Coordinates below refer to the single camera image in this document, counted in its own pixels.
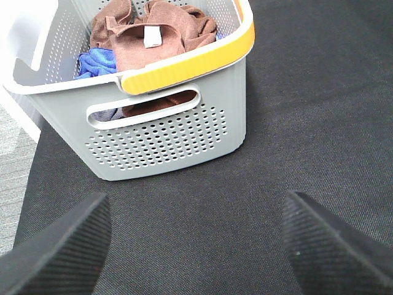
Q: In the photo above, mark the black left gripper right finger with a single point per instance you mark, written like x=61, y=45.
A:
x=329, y=256

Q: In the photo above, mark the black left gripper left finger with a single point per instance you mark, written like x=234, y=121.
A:
x=67, y=257

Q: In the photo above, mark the brown microfibre towel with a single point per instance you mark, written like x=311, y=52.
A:
x=164, y=31

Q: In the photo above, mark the black table mat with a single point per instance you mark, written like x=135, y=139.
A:
x=319, y=121

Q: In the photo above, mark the grey perforated laundry basket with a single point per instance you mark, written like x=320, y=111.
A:
x=172, y=114

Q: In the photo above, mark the blue cloth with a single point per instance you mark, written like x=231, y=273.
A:
x=96, y=62

